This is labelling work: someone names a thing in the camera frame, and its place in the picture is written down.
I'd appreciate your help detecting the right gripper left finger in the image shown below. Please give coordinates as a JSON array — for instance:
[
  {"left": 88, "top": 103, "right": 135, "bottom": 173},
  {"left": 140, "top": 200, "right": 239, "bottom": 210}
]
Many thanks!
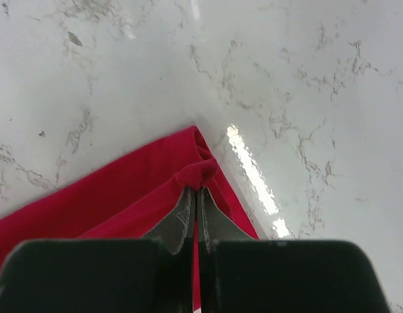
[{"left": 0, "top": 188, "right": 195, "bottom": 312}]

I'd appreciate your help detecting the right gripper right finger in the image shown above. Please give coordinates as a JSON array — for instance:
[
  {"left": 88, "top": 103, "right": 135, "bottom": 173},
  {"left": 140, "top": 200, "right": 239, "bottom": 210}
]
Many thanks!
[{"left": 197, "top": 188, "right": 389, "bottom": 312}]

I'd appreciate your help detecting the bright red t-shirt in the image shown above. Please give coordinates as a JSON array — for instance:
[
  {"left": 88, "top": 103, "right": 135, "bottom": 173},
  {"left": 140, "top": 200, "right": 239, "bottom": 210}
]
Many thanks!
[{"left": 0, "top": 127, "right": 256, "bottom": 311}]

